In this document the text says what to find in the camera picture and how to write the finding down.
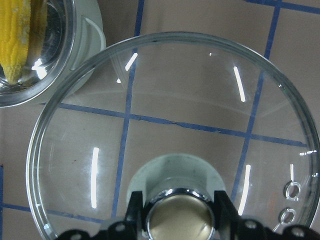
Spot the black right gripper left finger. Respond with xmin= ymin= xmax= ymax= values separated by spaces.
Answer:
xmin=124 ymin=191 xmax=145 ymax=240

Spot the glass pot lid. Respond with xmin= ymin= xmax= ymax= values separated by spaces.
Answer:
xmin=26 ymin=32 xmax=320 ymax=240

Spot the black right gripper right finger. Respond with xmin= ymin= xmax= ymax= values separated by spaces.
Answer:
xmin=213 ymin=190 xmax=240 ymax=240

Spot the pale green steel pot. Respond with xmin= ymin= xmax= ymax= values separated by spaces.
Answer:
xmin=0 ymin=0 xmax=106 ymax=108

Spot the yellow corn cob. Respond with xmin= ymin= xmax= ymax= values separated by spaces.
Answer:
xmin=0 ymin=0 xmax=31 ymax=85

